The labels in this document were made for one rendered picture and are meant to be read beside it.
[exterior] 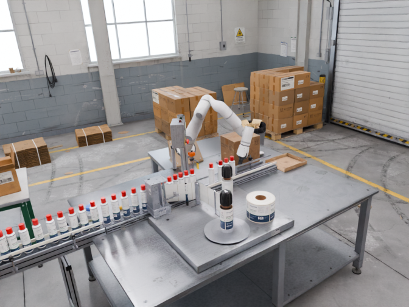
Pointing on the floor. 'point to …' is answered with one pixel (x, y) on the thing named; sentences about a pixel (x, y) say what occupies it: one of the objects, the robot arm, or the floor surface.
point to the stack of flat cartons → (28, 153)
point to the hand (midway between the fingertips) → (240, 161)
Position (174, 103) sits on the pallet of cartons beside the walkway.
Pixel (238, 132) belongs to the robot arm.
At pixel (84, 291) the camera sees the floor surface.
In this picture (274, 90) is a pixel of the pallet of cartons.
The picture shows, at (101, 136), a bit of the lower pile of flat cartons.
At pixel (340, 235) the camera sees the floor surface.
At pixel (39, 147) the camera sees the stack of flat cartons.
